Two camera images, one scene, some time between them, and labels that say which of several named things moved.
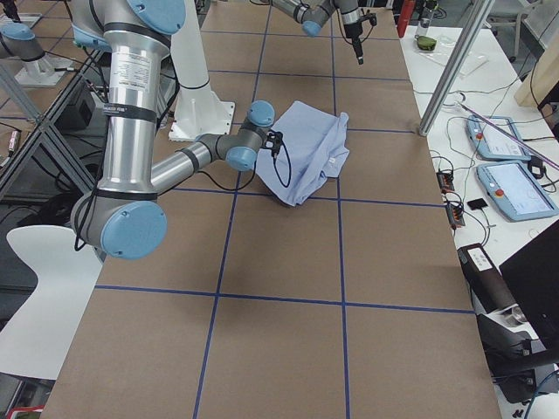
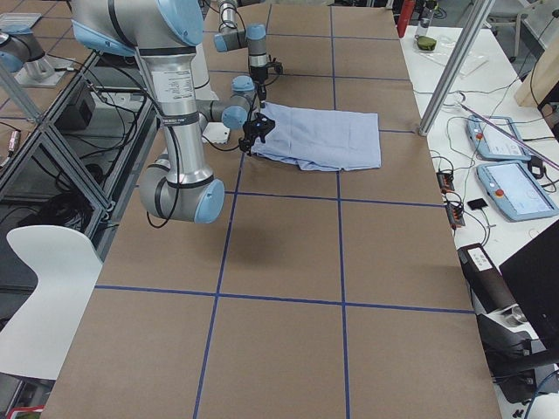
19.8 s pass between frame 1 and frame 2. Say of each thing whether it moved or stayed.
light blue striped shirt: moved
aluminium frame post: stayed
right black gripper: moved
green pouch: stayed
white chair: stayed
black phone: stayed
